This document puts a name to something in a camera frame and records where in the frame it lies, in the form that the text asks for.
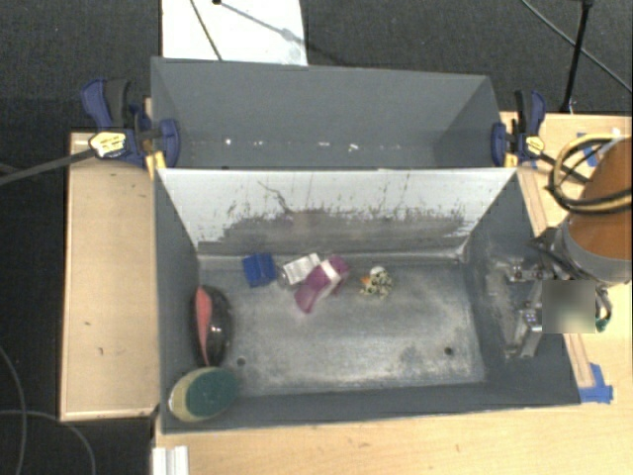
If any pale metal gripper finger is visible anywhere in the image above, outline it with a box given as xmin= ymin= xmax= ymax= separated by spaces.
xmin=504 ymin=302 xmax=544 ymax=360
xmin=494 ymin=257 xmax=540 ymax=284

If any purple object with white band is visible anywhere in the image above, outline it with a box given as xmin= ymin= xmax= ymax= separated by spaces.
xmin=293 ymin=254 xmax=352 ymax=316

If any clear bottle with white label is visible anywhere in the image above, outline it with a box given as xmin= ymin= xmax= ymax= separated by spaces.
xmin=278 ymin=252 xmax=322 ymax=290

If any grey metal bin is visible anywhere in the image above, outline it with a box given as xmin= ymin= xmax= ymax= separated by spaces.
xmin=147 ymin=55 xmax=583 ymax=434

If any blue plastic block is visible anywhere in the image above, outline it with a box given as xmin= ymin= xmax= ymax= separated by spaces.
xmin=241 ymin=252 xmax=279 ymax=289

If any black and red oval object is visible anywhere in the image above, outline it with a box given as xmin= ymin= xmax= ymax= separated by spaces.
xmin=190 ymin=284 xmax=234 ymax=368

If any green and yellow oval sponge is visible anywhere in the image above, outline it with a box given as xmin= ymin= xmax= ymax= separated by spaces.
xmin=167 ymin=365 xmax=242 ymax=424

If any pale wood board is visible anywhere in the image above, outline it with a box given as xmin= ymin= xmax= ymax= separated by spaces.
xmin=58 ymin=130 xmax=162 ymax=423

